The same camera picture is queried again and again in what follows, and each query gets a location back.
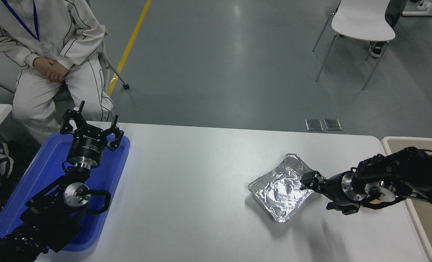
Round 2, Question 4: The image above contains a large pale bin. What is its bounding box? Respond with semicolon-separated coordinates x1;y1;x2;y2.
381;136;432;262

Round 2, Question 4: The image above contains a white chair with metal legs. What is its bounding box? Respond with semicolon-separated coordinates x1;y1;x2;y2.
312;0;396;90

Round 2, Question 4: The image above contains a grey wheeled chair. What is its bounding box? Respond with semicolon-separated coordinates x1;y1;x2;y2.
0;25;130;96

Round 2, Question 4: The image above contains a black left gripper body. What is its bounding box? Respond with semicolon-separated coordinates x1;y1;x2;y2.
67;127;109;165

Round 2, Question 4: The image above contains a square foil tray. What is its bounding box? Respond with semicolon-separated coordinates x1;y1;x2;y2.
248;153;315;223

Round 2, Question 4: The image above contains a blue plastic tray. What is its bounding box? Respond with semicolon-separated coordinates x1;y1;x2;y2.
0;132;131;252

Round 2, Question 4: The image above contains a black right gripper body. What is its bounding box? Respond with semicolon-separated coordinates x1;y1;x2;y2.
323;173;349;210

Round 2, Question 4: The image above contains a person's left hand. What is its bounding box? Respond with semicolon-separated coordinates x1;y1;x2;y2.
45;61;70;83

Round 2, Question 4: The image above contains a person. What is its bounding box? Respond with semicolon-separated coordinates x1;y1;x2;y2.
0;0;115;144
370;0;408;59

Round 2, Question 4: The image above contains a white metal stand base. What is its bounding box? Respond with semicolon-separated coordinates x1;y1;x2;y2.
401;0;432;17

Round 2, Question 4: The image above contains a person's right hand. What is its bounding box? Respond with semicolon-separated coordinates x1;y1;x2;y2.
32;56;55;76

